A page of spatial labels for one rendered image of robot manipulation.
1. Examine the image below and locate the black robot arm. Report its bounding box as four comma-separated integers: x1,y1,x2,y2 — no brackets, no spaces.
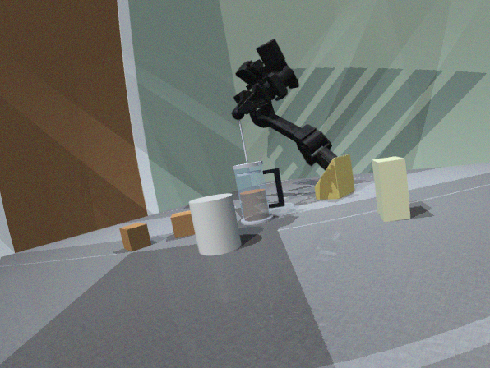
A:
236,39,338,170

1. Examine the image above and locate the glass french press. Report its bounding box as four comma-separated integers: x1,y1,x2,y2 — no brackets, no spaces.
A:
232,107,285,225

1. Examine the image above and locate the white cylinder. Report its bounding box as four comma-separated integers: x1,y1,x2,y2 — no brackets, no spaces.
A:
189,194,242,256

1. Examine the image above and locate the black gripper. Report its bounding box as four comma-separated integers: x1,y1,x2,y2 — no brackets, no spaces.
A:
233,72,288,115

